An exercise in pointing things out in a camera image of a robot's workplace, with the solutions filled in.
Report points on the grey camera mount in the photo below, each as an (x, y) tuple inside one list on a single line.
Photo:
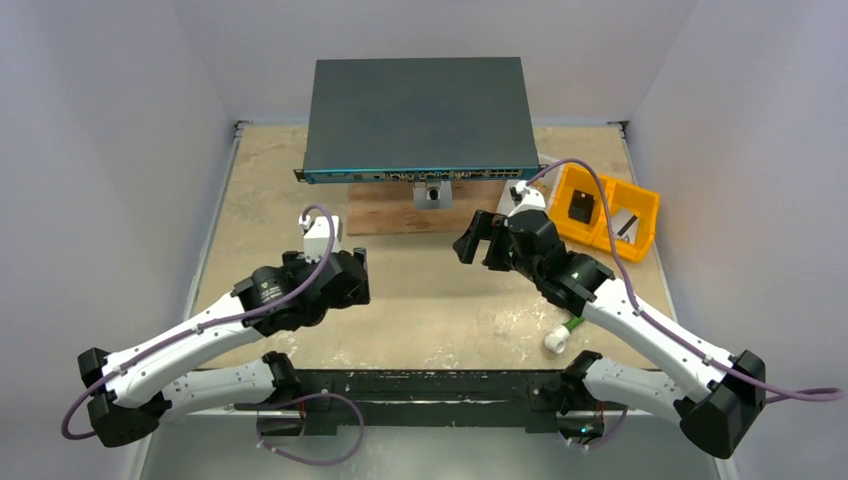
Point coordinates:
[(433, 195)]

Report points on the yellow bin right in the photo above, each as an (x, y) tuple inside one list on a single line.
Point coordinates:
[(642, 202)]

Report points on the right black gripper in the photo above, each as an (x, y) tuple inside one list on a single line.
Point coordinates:
[(497, 240)]

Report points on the yellow bin left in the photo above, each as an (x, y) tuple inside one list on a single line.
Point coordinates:
[(575, 177)]

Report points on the grey network switch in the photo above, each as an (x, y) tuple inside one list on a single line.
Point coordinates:
[(418, 120)]

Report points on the black block in bin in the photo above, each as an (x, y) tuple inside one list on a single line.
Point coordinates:
[(581, 207)]

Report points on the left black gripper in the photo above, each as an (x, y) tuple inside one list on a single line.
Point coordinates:
[(296, 261)]

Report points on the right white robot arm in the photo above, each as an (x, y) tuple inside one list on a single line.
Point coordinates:
[(712, 394)]

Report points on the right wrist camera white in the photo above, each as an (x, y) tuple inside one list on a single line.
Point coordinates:
[(526, 198)]

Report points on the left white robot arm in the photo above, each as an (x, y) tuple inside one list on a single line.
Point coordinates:
[(131, 392)]

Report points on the wooden board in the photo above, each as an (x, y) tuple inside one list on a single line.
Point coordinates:
[(389, 208)]

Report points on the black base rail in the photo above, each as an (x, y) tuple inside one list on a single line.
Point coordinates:
[(535, 401)]

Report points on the white pvc pipe fitting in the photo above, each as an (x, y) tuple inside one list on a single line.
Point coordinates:
[(556, 339)]

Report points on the white black card in bin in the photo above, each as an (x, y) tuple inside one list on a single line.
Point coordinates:
[(626, 226)]

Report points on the yellow bin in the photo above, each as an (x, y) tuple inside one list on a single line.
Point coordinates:
[(575, 177), (642, 202)]

